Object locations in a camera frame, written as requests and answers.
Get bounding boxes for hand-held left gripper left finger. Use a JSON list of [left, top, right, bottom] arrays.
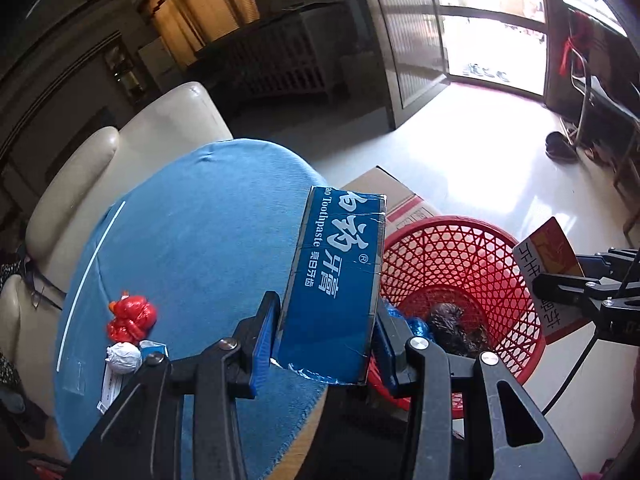
[[72, 291, 282, 480]]

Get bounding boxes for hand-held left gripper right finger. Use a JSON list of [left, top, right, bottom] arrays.
[[372, 305, 583, 480]]

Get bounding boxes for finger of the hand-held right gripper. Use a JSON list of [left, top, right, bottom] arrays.
[[531, 272, 621, 311], [575, 247, 640, 281]]

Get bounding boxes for red white carton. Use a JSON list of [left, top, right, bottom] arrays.
[[512, 216, 588, 346]]

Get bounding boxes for blue toothpaste box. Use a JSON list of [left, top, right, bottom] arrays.
[[272, 185, 388, 386]]

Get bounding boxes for small white blue box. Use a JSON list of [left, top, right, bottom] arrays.
[[139, 340, 168, 363]]

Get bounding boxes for red plastic basket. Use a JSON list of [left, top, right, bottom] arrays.
[[367, 216, 548, 421]]

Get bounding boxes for white plastic bag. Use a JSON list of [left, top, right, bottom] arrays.
[[105, 342, 143, 375]]

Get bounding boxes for long white paper box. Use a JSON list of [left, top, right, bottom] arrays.
[[96, 372, 131, 413]]

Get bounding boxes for clear plastic container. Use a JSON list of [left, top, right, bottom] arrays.
[[60, 355, 88, 396]]

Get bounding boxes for blue crinkled wrapper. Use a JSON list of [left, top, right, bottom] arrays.
[[385, 305, 433, 343]]

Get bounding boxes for dark plastic bag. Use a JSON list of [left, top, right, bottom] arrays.
[[425, 302, 488, 358]]

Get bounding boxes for dark shoe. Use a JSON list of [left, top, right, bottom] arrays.
[[545, 130, 581, 163]]

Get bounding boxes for blue tablecloth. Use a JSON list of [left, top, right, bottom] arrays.
[[52, 138, 331, 480]]

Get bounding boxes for red plastic bag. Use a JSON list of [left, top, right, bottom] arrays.
[[106, 290, 158, 346]]

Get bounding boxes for brown cardboard box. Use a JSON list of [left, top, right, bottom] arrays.
[[340, 165, 443, 233]]

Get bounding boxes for thin white strip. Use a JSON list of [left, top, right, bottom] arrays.
[[56, 201, 127, 372]]

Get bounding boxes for black eyeglasses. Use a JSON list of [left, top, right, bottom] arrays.
[[27, 259, 67, 311]]

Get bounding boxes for red tassel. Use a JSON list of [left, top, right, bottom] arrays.
[[559, 10, 594, 77]]

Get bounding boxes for cream leather sofa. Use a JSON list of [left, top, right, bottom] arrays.
[[0, 81, 235, 411]]

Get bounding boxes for dotted dark cloth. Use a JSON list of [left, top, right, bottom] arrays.
[[0, 252, 27, 291]]

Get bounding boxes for dark wooden door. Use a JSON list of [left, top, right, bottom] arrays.
[[372, 0, 449, 129]]

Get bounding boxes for white slatted crib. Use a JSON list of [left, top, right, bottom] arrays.
[[220, 2, 352, 104]]

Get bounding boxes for yellow curtain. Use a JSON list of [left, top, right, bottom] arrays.
[[140, 0, 261, 67]]

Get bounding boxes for black cable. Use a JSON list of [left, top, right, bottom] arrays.
[[542, 327, 601, 416]]

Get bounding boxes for metal frame chair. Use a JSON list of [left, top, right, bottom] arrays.
[[565, 52, 640, 201]]

